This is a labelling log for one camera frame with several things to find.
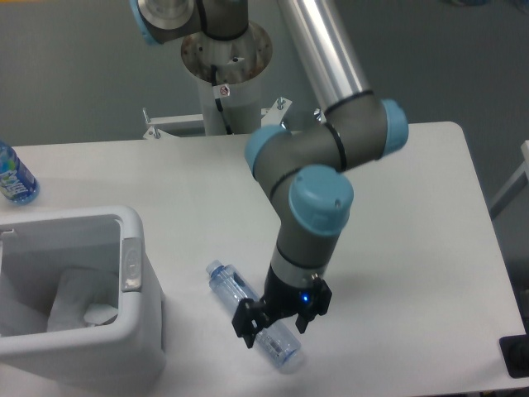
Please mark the clear plastic bottle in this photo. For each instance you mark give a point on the clear plastic bottle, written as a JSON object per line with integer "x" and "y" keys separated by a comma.
{"x": 276, "y": 343}

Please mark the white left foot bracket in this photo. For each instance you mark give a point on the white left foot bracket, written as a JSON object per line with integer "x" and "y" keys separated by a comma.
{"x": 174, "y": 126}

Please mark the white bracket with wing bolt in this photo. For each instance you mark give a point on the white bracket with wing bolt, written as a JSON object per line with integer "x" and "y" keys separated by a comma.
{"x": 318, "y": 115}

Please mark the white frame at right edge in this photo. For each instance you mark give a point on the white frame at right edge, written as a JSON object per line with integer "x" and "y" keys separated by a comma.
{"x": 512, "y": 187}

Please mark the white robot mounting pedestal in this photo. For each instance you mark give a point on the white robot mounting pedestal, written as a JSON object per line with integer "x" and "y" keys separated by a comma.
{"x": 228, "y": 75}

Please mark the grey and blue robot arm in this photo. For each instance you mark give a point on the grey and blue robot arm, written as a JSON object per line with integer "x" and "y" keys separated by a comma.
{"x": 302, "y": 174}

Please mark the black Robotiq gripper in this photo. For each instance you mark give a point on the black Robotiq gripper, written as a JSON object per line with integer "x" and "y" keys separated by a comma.
{"x": 281, "y": 300}

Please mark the clear plastic bag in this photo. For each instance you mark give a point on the clear plastic bag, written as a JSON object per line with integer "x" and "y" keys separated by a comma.
{"x": 85, "y": 298}

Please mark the blue labelled water bottle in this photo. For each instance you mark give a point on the blue labelled water bottle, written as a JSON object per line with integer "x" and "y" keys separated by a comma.
{"x": 18, "y": 184}

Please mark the black clamp at table edge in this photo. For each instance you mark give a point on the black clamp at table edge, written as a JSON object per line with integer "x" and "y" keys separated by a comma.
{"x": 515, "y": 354}

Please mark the white plastic trash can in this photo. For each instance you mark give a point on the white plastic trash can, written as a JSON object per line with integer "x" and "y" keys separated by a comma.
{"x": 36, "y": 248}

